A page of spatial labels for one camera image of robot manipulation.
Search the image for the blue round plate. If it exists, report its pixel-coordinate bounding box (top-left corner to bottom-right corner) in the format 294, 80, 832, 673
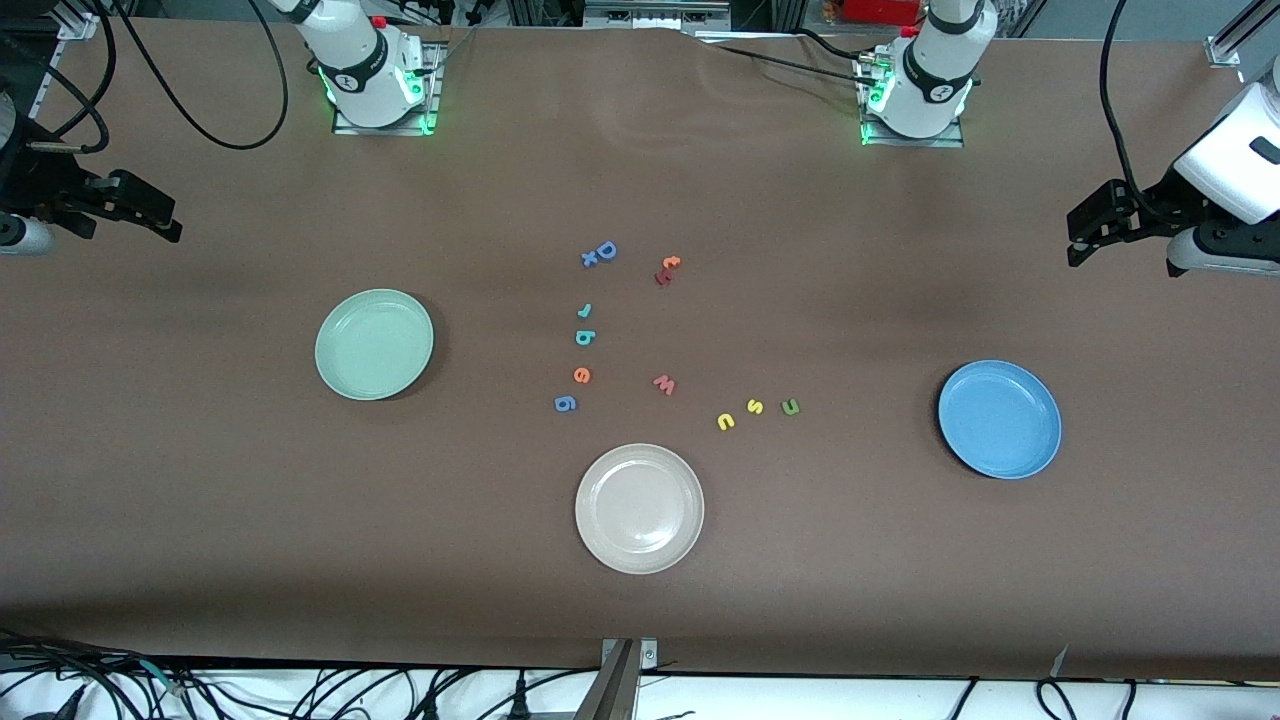
938, 360, 1063, 480

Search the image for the pale green round plate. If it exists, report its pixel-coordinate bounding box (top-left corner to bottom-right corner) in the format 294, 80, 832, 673
314, 289, 436, 402

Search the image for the red box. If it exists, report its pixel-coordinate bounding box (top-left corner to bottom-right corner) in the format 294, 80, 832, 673
843, 0, 926, 26

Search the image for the grey equipment box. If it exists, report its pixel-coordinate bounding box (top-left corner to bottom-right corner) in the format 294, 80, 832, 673
583, 0, 733, 31

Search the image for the beige round plate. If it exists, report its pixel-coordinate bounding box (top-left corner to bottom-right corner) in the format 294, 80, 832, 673
575, 443, 705, 575

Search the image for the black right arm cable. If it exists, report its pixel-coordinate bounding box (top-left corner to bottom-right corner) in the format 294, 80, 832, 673
30, 0, 291, 156

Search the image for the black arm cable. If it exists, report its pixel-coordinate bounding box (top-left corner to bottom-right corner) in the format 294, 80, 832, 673
30, 0, 291, 156
1098, 0, 1151, 216

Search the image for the aluminium frame profile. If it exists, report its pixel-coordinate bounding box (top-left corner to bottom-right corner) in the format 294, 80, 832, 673
1205, 0, 1280, 66
55, 0, 101, 41

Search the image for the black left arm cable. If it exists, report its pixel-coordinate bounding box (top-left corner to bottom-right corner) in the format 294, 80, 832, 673
1098, 0, 1151, 216

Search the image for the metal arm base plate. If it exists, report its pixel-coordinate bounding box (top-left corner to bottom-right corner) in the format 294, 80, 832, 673
858, 50, 966, 149
333, 40, 443, 136

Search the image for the short black base cable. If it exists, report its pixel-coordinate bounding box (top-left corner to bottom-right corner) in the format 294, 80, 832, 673
795, 28, 881, 66

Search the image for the long black base cable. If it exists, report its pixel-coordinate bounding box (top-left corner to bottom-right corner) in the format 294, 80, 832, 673
715, 45, 881, 91

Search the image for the metal clamp bracket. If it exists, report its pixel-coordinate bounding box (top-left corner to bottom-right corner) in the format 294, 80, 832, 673
572, 638, 659, 720

